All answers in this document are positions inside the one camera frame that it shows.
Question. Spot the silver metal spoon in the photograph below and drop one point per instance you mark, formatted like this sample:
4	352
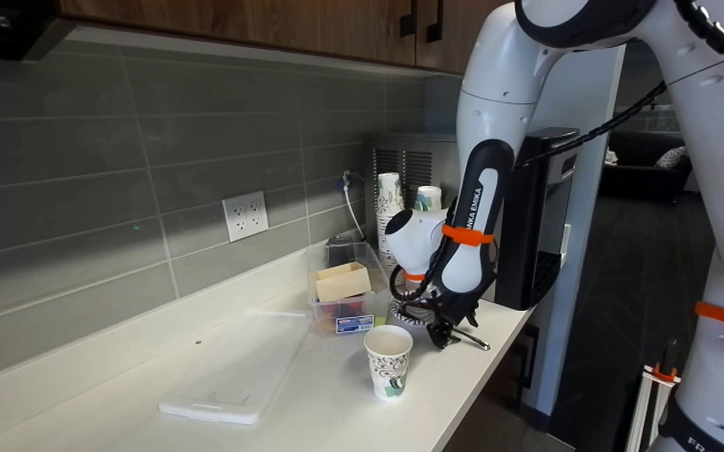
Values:
459	335

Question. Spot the wooden wall cabinet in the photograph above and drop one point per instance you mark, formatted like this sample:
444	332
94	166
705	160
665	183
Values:
411	35

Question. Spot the clear plastic storage bin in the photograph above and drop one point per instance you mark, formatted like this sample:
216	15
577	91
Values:
370	303

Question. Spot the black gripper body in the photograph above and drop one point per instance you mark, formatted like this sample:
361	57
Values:
448	316

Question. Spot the right stack of paper cups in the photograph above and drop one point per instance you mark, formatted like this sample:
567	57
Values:
429	200

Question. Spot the left stack of paper cups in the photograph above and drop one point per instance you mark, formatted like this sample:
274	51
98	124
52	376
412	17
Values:
389	204

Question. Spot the white wall power outlet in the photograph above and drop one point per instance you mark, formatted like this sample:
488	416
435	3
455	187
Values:
245	215

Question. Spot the dark sofa with cushion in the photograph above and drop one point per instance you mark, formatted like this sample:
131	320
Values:
650	166

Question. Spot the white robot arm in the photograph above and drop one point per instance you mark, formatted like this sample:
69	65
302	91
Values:
507	138

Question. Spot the patterned bowl with dark contents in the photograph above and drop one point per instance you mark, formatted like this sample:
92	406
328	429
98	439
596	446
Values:
411	316

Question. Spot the stack of paper cups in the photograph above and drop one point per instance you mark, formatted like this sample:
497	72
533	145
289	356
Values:
389	204
429	200

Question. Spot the blue packets in bin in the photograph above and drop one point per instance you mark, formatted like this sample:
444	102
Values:
353	326

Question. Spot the patterned paper cup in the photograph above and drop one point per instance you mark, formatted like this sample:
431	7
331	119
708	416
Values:
389	352

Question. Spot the tan cardboard box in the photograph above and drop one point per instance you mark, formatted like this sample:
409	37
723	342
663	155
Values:
341	282

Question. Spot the black water dispenser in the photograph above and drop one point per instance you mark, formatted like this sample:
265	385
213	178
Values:
542	218

